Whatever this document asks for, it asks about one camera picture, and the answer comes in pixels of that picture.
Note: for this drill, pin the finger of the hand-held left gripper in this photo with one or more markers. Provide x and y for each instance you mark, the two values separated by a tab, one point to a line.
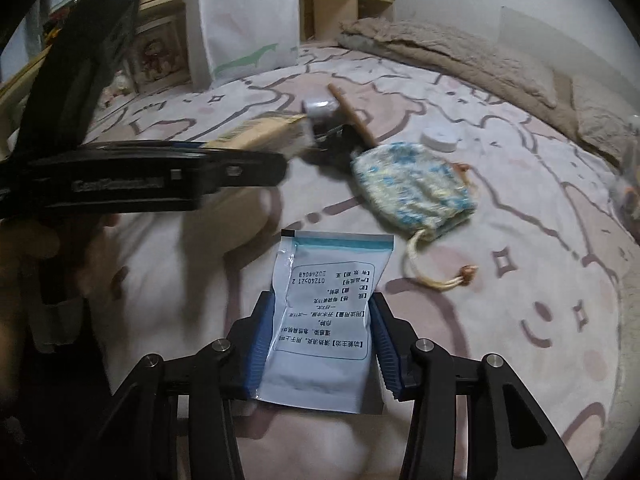
250	170

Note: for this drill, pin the cartoon printed blanket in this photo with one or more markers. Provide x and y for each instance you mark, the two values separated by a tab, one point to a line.
525	240

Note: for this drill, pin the wooden bookshelf with picture books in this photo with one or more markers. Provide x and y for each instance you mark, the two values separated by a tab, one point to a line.
155	55

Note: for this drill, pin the beige quilted pillow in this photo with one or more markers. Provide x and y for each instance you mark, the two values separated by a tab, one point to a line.
600	115
450	50

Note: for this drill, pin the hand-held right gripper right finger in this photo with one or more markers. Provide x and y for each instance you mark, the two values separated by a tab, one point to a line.
387	355

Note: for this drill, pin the person's left hand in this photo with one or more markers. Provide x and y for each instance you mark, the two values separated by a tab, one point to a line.
102	245

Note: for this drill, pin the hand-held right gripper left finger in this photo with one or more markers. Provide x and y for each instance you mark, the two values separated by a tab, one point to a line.
260	345

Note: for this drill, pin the blue white knitted pouch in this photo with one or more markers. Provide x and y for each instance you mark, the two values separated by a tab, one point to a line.
410	185

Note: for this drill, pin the white blue medicine sachet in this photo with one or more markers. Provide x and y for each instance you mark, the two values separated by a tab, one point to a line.
325	320

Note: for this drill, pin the white paper bag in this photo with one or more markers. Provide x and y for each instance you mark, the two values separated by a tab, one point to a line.
235	20

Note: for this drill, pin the yellow cardboard box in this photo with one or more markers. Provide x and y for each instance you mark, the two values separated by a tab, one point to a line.
260	132

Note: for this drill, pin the beige mattress pad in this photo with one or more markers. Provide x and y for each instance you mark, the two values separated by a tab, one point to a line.
562	125

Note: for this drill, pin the small white grey item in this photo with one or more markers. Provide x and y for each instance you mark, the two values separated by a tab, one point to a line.
320	109

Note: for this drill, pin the black tangled item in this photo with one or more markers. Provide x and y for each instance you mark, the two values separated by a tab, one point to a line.
335	150

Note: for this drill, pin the white round disc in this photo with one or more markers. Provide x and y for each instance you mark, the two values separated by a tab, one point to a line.
439	139

